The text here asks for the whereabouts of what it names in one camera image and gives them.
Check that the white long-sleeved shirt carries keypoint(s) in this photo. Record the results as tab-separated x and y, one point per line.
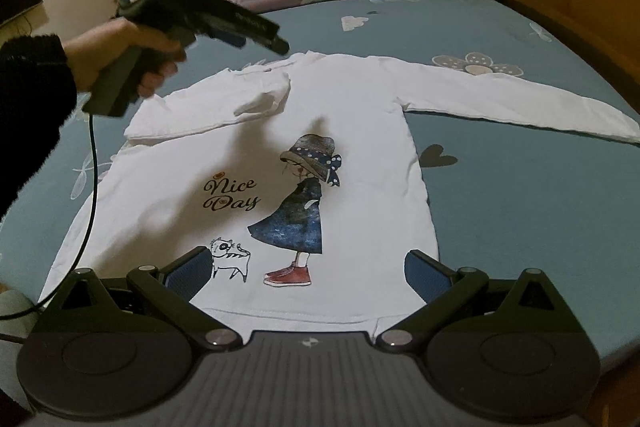
350	117

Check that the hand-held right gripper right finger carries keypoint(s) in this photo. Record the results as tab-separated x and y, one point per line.
425	277

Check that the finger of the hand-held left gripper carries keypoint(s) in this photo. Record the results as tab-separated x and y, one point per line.
275	43

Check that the person's left hand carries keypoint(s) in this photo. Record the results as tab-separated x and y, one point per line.
97	52

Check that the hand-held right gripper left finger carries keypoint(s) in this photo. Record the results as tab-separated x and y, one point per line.
192	272

